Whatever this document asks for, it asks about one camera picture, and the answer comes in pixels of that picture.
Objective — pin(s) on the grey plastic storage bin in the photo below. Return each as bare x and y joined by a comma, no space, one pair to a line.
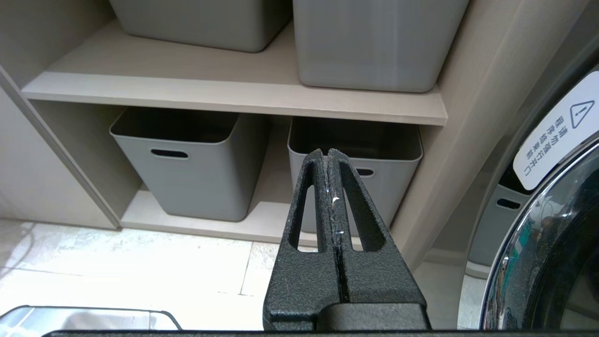
201,22
374,42
199,164
392,164

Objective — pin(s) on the beige wooden shelf unit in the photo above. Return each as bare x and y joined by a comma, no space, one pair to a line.
234,91

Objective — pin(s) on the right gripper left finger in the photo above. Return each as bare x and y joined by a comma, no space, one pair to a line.
304,276

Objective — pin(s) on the washing machine glass door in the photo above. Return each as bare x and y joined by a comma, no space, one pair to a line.
547,243

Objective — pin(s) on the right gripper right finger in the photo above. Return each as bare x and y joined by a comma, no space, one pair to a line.
374,276

